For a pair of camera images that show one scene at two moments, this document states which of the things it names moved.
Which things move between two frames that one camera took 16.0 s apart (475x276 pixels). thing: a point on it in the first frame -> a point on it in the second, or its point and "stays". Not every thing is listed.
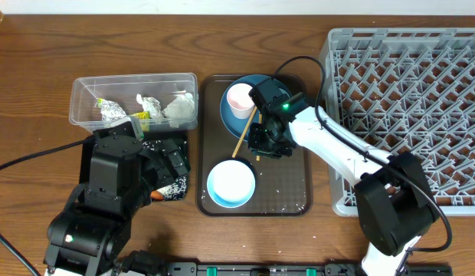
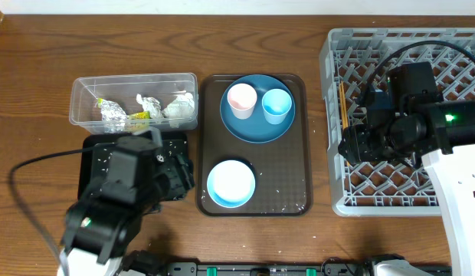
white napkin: x=180 y=110 stays
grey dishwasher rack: x=413 y=90 stays
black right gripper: x=258 y=149 -> x=358 y=137
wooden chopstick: x=241 y=137 -> x=341 y=106
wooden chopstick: x=260 y=113 -> x=345 y=107
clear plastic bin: x=159 y=101 stays
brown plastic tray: x=283 y=187 stays
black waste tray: x=175 y=191 stays
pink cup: x=240 y=101 stays
